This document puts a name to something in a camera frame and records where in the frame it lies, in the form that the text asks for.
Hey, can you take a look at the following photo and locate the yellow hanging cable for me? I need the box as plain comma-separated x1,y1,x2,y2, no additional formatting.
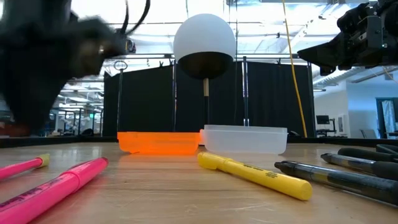
281,0,308,139

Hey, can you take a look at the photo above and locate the ceiling cable reel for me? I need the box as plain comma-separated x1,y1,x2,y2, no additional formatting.
125,37,137,55

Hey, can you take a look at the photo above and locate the white globe lamp black base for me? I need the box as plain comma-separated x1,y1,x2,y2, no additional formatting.
173,13,237,127

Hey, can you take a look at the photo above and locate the pink highlighter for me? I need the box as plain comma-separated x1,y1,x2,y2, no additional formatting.
0,153,51,182
0,157,109,224

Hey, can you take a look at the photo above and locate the black computer monitor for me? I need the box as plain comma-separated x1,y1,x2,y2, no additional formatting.
315,114,331,126

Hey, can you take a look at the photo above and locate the clear plastic supply box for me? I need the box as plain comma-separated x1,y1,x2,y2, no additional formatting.
200,124,289,156

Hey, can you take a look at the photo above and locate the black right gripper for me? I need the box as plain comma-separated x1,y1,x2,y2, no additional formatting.
297,0,398,77

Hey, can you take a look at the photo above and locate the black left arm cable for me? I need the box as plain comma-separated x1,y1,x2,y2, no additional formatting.
123,0,152,35

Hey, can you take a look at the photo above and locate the thin pole with ring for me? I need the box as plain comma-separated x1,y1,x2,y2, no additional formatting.
113,60,129,133

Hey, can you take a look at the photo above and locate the black curtain partition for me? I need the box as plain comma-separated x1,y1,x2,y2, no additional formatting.
102,61,316,138

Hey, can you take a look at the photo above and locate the orange plastic box lid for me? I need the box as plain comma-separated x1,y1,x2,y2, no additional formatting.
117,131,201,156

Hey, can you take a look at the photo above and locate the metal curtain pole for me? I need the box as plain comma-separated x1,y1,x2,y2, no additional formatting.
241,55,250,127

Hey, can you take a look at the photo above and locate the black aluminium table frame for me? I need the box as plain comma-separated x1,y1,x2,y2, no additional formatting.
0,136,398,149

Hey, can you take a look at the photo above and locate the yellow highlighter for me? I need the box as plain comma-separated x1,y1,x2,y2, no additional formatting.
197,151,313,202

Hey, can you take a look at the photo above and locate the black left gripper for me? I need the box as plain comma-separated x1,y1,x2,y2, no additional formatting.
0,12,129,132

